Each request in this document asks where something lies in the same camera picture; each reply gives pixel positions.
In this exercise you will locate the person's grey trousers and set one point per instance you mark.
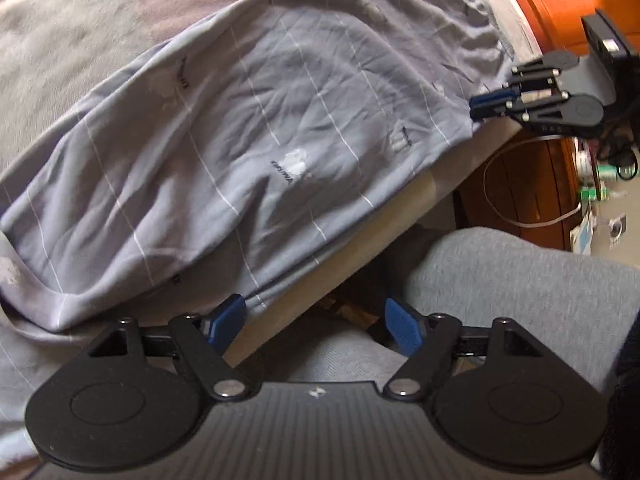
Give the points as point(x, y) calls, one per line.
point(500, 280)

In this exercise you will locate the bed with patchwork sheet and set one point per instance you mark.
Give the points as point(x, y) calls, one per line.
point(75, 25)

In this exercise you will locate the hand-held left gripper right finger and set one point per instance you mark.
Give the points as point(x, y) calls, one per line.
point(404, 327)

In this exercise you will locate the small grey device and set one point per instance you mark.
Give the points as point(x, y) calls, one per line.
point(616, 227)

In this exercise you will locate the grey pants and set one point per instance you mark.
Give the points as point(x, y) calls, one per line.
point(250, 110)

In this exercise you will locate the blue white packet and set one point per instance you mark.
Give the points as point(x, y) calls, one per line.
point(582, 235)

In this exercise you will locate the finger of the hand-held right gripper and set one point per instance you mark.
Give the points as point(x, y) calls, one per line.
point(545, 109)
point(530, 77)

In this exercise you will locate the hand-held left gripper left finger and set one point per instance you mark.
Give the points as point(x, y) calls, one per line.
point(227, 317)

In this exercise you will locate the green bottle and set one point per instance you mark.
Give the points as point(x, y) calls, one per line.
point(592, 195)

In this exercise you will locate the dark cloth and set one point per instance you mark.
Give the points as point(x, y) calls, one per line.
point(625, 410)

